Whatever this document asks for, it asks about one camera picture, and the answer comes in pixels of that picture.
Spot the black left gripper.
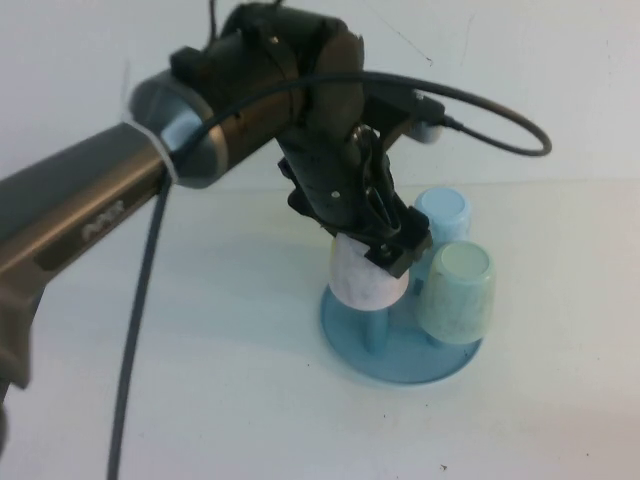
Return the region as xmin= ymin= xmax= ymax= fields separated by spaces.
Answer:
xmin=277 ymin=119 xmax=434 ymax=279

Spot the pink marbled plastic cup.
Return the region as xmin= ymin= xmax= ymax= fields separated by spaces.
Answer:
xmin=327 ymin=234 xmax=410 ymax=312

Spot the blue marbled plastic cup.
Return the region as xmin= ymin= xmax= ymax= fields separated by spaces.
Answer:
xmin=413 ymin=187 xmax=474 ymax=251

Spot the green marbled plastic cup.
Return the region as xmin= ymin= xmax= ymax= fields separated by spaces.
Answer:
xmin=417 ymin=240 xmax=497 ymax=347

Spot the blue round cup stand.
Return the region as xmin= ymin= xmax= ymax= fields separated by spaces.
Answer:
xmin=318 ymin=277 xmax=485 ymax=387

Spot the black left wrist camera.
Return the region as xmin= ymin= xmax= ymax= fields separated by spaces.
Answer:
xmin=359 ymin=89 xmax=446 ymax=147

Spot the black camera cable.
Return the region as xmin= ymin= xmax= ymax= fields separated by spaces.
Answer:
xmin=164 ymin=69 xmax=554 ymax=166

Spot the white cable tie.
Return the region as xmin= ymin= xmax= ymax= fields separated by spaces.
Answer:
xmin=122 ymin=112 xmax=181 ymax=186

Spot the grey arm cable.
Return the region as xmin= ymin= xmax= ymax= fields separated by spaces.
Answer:
xmin=104 ymin=179 xmax=174 ymax=480

